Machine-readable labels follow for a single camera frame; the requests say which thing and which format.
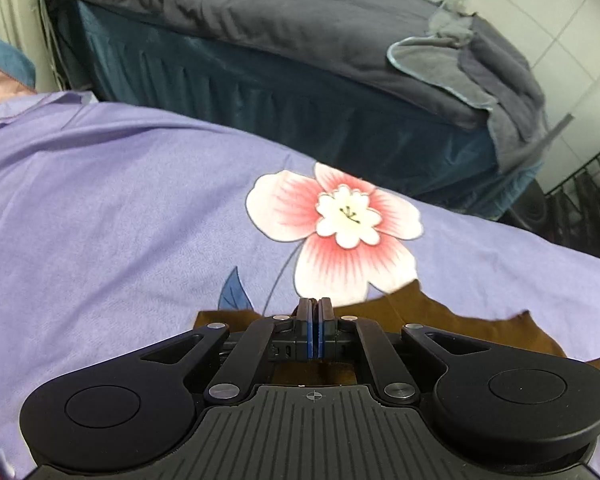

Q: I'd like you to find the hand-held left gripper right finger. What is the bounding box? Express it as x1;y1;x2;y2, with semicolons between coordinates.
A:
318;298;489;404

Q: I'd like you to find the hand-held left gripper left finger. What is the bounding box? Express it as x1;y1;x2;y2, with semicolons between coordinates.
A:
140;298;315;404

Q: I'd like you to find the brown sweater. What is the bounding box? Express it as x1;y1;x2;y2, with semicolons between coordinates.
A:
194;280;578;391

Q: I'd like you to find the black round fan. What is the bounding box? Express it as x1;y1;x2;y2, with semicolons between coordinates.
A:
502;177;552;236

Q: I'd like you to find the purple floral printed bedsheet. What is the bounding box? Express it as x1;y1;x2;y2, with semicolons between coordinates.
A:
0;91;600;480

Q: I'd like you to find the dark blue bed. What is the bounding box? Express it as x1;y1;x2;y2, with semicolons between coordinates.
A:
55;0;547;222

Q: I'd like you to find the grey towel with blue edge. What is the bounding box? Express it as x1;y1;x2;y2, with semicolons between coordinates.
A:
386;10;498;112

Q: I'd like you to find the dark grey blanket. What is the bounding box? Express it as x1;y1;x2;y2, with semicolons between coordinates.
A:
74;0;550;173

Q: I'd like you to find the blue and brown pillow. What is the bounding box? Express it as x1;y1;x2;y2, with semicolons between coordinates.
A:
0;31;38;113

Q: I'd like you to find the black wire rack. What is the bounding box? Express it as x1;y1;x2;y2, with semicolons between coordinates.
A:
544;142;600;263

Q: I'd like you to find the white wall cable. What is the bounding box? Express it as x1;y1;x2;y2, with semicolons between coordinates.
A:
36;0;68;92

